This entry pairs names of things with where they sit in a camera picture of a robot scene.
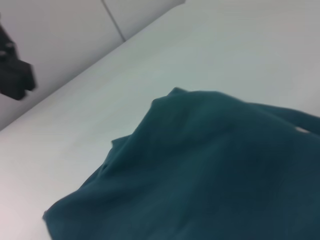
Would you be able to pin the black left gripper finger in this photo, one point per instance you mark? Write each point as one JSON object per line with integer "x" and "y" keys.
{"x": 10, "y": 82}
{"x": 26, "y": 75}

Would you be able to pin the teal blue shirt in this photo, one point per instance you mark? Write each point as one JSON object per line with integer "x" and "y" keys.
{"x": 200, "y": 175}

